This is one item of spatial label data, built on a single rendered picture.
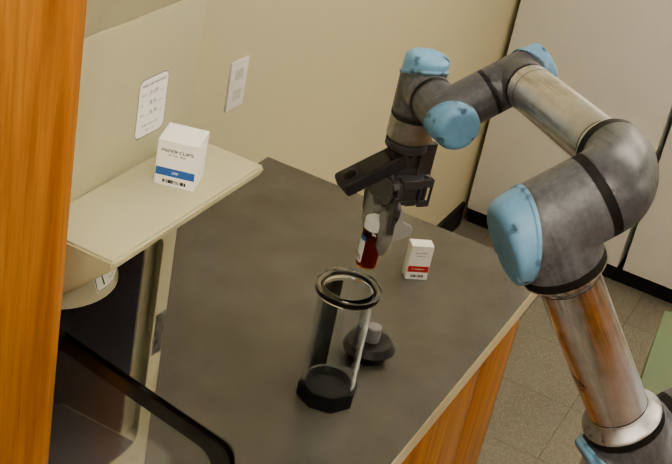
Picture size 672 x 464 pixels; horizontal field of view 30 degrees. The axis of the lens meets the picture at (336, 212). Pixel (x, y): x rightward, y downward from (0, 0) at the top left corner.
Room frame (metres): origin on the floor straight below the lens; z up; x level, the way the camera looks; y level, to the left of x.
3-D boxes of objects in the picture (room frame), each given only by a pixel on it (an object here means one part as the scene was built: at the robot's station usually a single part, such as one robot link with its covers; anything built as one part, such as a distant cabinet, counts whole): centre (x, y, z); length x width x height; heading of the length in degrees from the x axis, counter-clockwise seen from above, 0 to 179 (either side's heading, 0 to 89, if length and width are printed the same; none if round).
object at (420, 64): (1.88, -0.10, 1.47); 0.09 x 0.08 x 0.11; 25
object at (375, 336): (1.88, -0.11, 0.97); 0.09 x 0.09 x 0.07
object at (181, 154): (1.35, 0.20, 1.54); 0.05 x 0.05 x 0.06; 86
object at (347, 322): (1.74, -0.04, 1.06); 0.11 x 0.11 x 0.21
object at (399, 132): (1.89, -0.09, 1.39); 0.08 x 0.08 x 0.05
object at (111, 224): (1.30, 0.22, 1.46); 0.32 x 0.11 x 0.10; 158
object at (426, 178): (1.89, -0.10, 1.31); 0.09 x 0.08 x 0.12; 122
